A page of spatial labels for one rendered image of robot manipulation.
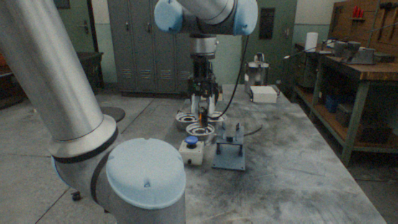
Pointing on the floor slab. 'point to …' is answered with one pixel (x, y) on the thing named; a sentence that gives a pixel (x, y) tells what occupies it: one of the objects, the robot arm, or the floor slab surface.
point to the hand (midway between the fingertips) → (203, 116)
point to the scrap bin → (90, 66)
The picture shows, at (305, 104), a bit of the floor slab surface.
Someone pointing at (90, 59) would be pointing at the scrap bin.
